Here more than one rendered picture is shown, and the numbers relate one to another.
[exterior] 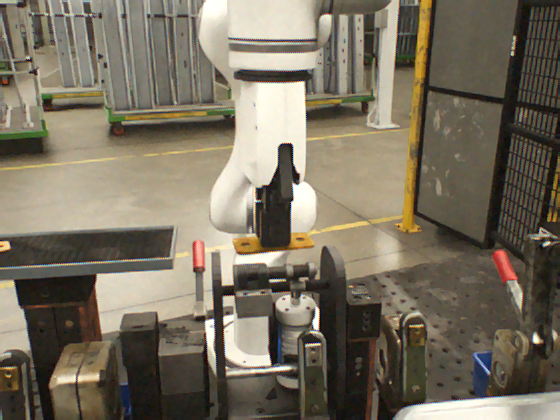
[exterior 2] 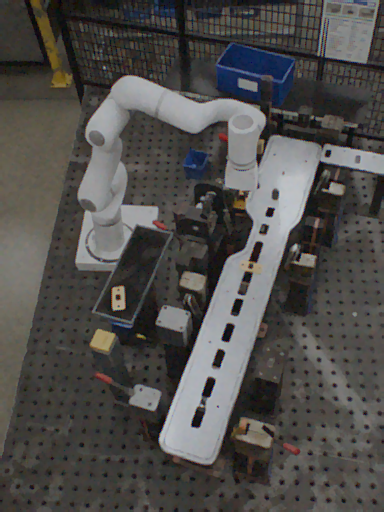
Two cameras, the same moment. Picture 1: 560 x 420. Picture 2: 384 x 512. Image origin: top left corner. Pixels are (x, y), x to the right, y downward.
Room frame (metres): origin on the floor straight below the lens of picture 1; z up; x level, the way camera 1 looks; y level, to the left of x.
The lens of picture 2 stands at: (-0.02, 1.20, 2.84)
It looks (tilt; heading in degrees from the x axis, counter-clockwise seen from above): 55 degrees down; 303
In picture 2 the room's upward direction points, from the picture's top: 6 degrees counter-clockwise
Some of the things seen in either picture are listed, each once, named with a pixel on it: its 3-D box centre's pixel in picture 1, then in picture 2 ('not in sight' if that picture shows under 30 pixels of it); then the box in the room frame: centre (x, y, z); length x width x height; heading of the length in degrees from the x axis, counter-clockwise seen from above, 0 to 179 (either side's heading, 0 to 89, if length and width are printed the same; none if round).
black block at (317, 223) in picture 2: not in sight; (311, 244); (0.32, -0.21, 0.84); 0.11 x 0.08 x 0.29; 8
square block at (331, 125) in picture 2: not in sight; (327, 152); (0.43, -0.67, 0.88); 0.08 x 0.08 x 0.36; 8
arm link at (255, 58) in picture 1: (272, 56); (241, 157); (0.53, 0.01, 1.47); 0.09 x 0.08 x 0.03; 15
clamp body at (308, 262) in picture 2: not in sight; (299, 284); (0.29, 0.00, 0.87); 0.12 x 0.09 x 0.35; 8
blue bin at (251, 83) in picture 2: not in sight; (255, 74); (0.82, -0.78, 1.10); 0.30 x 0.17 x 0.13; 1
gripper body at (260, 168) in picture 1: (272, 121); (242, 171); (0.52, 0.01, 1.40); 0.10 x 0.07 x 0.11; 15
